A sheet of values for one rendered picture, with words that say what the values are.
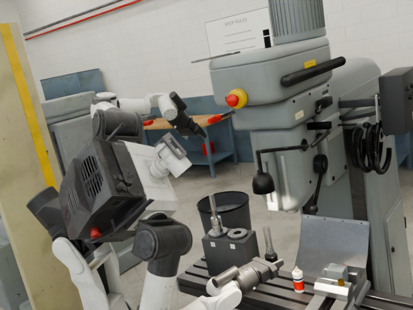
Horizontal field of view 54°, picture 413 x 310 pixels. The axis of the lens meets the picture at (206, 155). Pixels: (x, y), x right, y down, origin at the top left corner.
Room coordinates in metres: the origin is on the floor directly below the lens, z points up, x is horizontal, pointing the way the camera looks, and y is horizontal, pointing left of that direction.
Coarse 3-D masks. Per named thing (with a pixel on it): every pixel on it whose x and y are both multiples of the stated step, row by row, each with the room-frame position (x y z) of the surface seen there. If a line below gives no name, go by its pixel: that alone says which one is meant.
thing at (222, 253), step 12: (228, 228) 1.75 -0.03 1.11; (240, 228) 1.70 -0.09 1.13; (204, 240) 1.69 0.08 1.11; (216, 240) 1.65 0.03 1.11; (228, 240) 1.63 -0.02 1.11; (240, 240) 1.60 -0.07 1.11; (252, 240) 1.64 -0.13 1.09; (204, 252) 1.70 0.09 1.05; (216, 252) 1.66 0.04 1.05; (228, 252) 1.63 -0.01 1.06; (240, 252) 1.59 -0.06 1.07; (252, 252) 1.62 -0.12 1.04; (216, 264) 1.67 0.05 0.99; (228, 264) 1.63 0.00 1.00; (240, 264) 1.60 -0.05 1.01
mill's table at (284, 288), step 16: (192, 272) 1.75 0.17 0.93; (288, 272) 1.59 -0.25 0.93; (192, 288) 1.68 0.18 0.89; (256, 288) 1.52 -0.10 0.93; (272, 288) 1.50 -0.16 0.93; (288, 288) 1.49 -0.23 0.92; (240, 304) 1.50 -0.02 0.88; (256, 304) 1.46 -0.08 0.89; (272, 304) 1.40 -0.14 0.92; (288, 304) 1.37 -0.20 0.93; (304, 304) 1.38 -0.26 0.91; (368, 304) 1.28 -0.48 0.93; (384, 304) 1.27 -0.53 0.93; (400, 304) 1.26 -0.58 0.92
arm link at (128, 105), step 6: (114, 102) 1.62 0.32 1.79; (120, 102) 1.66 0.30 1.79; (126, 102) 1.67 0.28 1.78; (132, 102) 1.68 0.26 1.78; (138, 102) 1.69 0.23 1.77; (120, 108) 1.65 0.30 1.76; (126, 108) 1.66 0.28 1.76; (132, 108) 1.67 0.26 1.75; (138, 108) 1.68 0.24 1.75; (144, 108) 1.69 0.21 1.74
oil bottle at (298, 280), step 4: (296, 268) 1.45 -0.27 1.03; (292, 272) 1.45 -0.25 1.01; (296, 272) 1.44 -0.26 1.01; (300, 272) 1.44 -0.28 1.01; (296, 276) 1.43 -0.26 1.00; (300, 276) 1.43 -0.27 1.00; (296, 280) 1.43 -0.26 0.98; (300, 280) 1.43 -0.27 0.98; (296, 284) 1.43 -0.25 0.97; (300, 284) 1.43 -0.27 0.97; (296, 288) 1.44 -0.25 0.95; (300, 288) 1.43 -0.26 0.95; (304, 288) 1.44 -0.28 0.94; (300, 292) 1.43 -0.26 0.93
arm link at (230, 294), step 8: (232, 288) 1.19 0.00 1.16; (200, 296) 1.19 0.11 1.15; (216, 296) 1.16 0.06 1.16; (224, 296) 1.16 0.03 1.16; (232, 296) 1.17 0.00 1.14; (240, 296) 1.19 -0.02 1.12; (208, 304) 1.14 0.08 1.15; (216, 304) 1.14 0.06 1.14; (224, 304) 1.15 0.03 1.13; (232, 304) 1.17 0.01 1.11
